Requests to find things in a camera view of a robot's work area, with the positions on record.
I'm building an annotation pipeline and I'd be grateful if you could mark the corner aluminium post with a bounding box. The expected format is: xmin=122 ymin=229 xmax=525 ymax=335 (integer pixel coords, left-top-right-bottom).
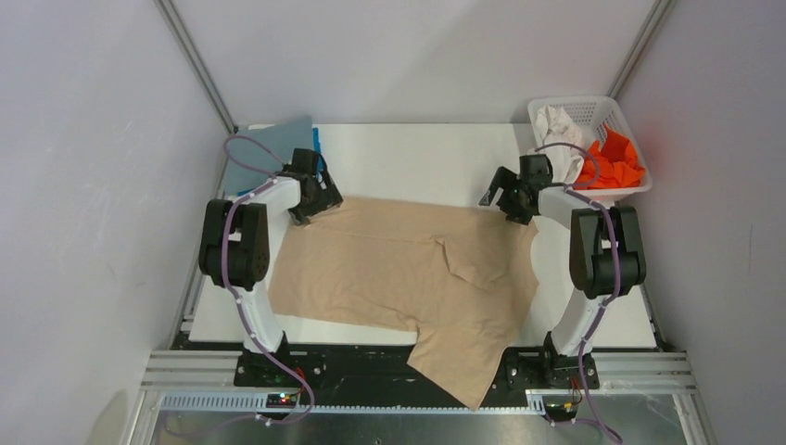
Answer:
xmin=607 ymin=0 xmax=677 ymax=100
xmin=153 ymin=0 xmax=238 ymax=134

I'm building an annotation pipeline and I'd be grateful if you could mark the controller board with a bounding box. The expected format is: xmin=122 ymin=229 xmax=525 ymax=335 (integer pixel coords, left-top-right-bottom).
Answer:
xmin=265 ymin=392 xmax=299 ymax=409
xmin=543 ymin=403 xmax=577 ymax=425

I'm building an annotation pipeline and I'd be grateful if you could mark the white crumpled t-shirt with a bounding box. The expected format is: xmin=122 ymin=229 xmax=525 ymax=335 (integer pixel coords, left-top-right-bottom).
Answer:
xmin=534 ymin=106 xmax=584 ymax=184

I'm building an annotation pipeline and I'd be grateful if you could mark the left corner aluminium post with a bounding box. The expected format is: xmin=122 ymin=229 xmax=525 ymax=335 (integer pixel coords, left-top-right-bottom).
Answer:
xmin=153 ymin=0 xmax=238 ymax=134

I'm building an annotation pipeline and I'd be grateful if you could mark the right corner aluminium post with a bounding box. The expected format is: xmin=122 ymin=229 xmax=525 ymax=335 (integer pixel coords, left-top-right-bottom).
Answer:
xmin=607 ymin=0 xmax=677 ymax=100

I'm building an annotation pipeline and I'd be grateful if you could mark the white plastic laundry basket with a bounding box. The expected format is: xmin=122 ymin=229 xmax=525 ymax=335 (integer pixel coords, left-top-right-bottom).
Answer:
xmin=527 ymin=96 xmax=653 ymax=202

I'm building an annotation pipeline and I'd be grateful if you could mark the beige t-shirt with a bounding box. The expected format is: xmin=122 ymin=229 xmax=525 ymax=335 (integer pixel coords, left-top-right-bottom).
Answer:
xmin=269 ymin=197 xmax=539 ymax=410

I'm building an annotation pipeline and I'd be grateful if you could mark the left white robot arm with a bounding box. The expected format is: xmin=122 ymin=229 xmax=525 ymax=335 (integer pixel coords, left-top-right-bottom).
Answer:
xmin=197 ymin=148 xmax=343 ymax=386

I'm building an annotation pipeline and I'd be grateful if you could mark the folded grey t-shirt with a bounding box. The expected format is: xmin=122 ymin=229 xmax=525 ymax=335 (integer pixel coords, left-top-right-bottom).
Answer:
xmin=222 ymin=117 xmax=314 ymax=196

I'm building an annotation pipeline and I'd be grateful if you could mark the left controller board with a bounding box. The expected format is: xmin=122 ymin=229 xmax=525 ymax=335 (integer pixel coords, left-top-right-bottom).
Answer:
xmin=265 ymin=392 xmax=299 ymax=409

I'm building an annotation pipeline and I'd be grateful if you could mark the aluminium frame rail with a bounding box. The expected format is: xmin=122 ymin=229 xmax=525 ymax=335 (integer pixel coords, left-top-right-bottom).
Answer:
xmin=124 ymin=345 xmax=716 ymax=444

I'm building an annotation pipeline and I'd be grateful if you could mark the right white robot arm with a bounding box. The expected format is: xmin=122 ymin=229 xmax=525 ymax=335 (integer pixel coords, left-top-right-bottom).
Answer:
xmin=479 ymin=155 xmax=646 ymax=390

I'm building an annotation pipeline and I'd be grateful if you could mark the right controller board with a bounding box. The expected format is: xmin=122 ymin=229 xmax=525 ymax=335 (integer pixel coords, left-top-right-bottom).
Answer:
xmin=543 ymin=403 xmax=577 ymax=425

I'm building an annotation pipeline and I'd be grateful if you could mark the orange crumpled t-shirt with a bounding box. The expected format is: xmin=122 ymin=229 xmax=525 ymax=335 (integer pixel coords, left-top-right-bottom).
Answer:
xmin=575 ymin=123 xmax=646 ymax=190

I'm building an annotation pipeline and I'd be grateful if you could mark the folded blue t-shirt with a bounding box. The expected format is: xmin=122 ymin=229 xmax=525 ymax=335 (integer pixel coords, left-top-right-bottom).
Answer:
xmin=312 ymin=127 xmax=322 ymax=154

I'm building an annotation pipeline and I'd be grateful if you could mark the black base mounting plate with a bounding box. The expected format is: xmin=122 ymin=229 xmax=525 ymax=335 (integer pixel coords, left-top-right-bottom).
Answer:
xmin=234 ymin=344 xmax=601 ymax=409

